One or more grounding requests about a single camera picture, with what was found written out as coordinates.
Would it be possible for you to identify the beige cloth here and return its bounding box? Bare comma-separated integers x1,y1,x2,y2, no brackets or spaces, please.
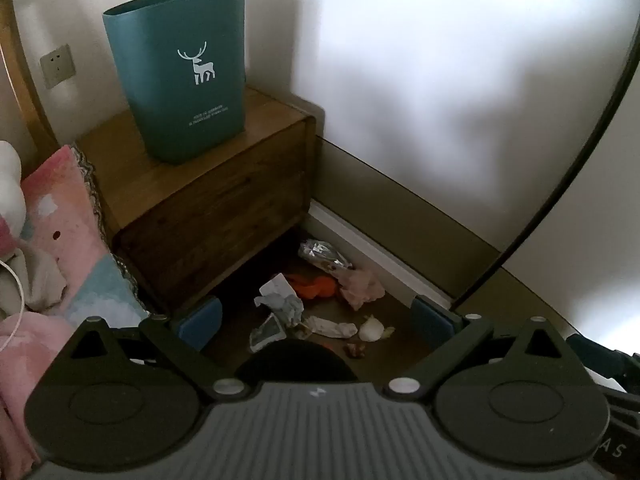
0,247,68,312

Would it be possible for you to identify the wooden nightstand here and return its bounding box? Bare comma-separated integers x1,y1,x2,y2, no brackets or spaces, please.
75,85,318,316

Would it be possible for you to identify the silver foil wrapper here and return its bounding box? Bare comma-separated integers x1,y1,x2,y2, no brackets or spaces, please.
298,239,353,273

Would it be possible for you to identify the white garlic piece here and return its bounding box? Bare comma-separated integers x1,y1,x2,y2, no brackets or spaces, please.
359,315,396,343

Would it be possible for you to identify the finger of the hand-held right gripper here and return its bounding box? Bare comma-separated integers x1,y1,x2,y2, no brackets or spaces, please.
566,332,640,392

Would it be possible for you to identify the white tissue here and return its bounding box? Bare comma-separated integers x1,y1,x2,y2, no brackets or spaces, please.
300,316,358,339

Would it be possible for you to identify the orange peel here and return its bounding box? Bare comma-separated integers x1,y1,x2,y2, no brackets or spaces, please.
290,274,337,301

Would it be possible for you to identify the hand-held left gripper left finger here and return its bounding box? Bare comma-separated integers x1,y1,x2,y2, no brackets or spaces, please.
65,296,251,402

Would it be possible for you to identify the pink and white plush toy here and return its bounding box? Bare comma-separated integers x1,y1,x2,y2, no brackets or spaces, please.
0,140,27,256

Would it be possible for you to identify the white packet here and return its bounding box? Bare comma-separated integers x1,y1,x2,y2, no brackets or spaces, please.
249,312,287,353

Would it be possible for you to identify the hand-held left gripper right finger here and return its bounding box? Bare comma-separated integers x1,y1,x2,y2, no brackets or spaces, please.
382,295,568,403

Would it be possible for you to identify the pink tissue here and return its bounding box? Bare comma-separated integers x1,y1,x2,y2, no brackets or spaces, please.
336,267,387,311

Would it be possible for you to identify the white cable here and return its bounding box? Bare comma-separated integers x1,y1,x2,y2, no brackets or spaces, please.
0,259,27,352

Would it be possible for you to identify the grey paper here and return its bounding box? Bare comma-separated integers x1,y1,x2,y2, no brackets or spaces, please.
254,273,305,326

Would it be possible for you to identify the pink blanket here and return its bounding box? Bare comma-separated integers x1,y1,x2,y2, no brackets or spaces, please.
0,310,78,467

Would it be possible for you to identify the teal bin with deer print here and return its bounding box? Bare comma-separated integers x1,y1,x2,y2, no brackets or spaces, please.
102,0,247,165

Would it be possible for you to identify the pink patterned pillow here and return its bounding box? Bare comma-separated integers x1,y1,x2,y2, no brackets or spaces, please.
20,144,151,331

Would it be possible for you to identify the beige wall socket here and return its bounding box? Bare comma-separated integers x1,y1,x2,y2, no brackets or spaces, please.
40,44,76,88

